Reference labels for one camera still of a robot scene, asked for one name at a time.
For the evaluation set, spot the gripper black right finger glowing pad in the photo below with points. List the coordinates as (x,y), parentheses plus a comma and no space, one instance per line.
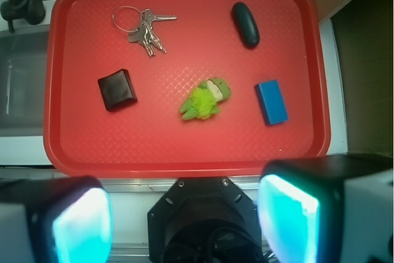
(336,208)

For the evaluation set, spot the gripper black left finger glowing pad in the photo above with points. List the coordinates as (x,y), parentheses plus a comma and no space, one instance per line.
(55,220)

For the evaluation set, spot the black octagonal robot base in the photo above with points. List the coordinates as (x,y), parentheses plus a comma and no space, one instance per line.
(204,220)

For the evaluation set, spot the green plush animal toy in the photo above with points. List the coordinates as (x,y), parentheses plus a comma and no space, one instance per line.
(204,99)

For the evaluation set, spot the blue rectangular block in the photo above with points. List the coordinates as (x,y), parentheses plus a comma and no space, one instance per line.
(271,102)

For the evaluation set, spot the black leather wallet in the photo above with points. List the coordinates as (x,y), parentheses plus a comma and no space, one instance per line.
(117,90)

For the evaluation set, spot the red plastic tray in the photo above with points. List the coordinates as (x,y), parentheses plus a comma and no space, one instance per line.
(148,139)

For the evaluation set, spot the grey metal sink basin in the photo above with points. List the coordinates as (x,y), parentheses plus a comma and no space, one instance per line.
(23,79)

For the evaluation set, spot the black oval case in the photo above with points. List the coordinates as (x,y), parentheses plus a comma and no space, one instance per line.
(246,24)

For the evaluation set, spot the silver key bunch with ring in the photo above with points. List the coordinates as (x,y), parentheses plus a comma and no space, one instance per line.
(143,34)

